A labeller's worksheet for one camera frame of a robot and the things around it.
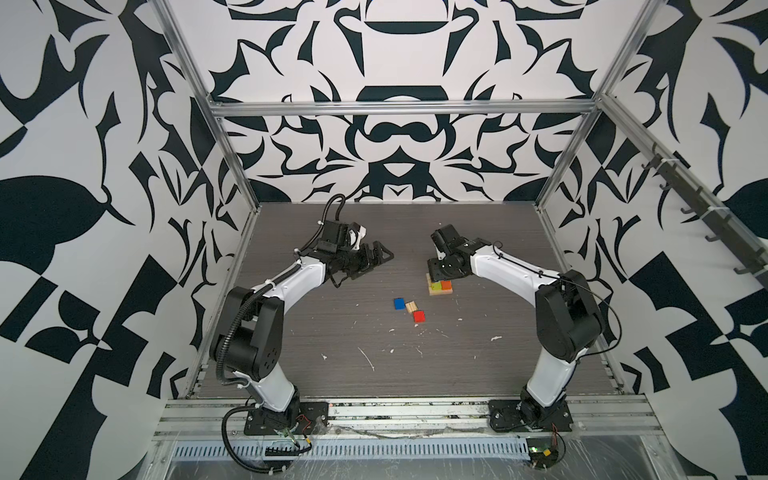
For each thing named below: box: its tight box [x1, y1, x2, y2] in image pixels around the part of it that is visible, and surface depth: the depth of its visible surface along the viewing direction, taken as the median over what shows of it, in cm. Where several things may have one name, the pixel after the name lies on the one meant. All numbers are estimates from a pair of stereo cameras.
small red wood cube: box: [413, 310, 427, 323], surface depth 93 cm
